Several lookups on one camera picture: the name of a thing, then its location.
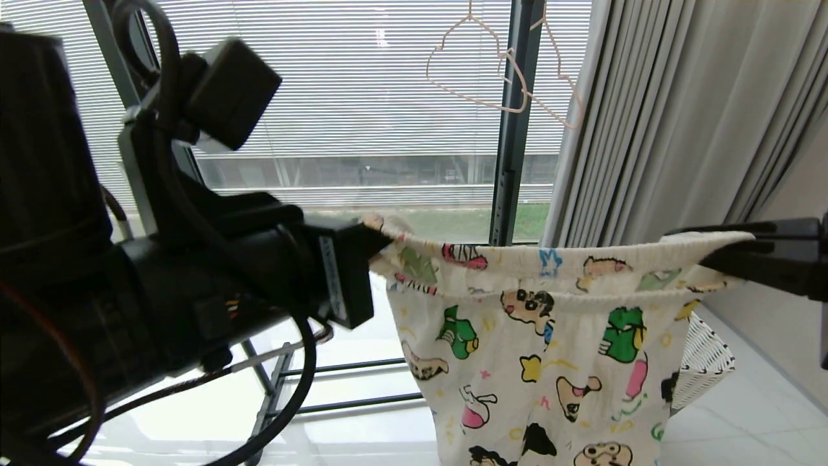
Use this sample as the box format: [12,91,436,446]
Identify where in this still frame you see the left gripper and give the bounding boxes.
[120,191,376,389]

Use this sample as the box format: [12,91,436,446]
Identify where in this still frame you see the pink clothes hanger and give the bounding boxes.
[498,0,584,130]
[426,0,531,115]

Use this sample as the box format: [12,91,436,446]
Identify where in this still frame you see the beige curtain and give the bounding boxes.
[539,0,828,250]

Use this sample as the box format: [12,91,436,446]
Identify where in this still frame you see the white laundry basket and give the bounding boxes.
[670,311,737,413]

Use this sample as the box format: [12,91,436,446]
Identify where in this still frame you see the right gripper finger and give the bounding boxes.
[697,236,828,300]
[665,219,823,243]

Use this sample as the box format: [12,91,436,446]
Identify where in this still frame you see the window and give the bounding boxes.
[0,0,593,247]

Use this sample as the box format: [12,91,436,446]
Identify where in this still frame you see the cream printed shorts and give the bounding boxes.
[359,214,757,466]

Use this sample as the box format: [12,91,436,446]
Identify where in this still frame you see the black clothes rack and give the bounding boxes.
[239,0,544,466]

